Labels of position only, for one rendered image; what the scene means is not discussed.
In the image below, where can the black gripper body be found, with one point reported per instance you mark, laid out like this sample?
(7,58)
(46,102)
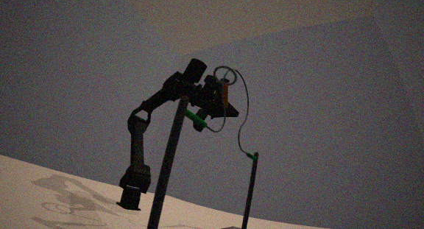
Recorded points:
(205,110)

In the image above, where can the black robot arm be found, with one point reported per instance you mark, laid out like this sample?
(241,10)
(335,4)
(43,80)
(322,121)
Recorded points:
(138,174)

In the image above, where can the orange bar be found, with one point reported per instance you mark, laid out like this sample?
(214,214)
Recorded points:
(225,87)

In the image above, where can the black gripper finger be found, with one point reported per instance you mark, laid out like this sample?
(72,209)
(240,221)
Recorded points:
(218,111)
(230,107)

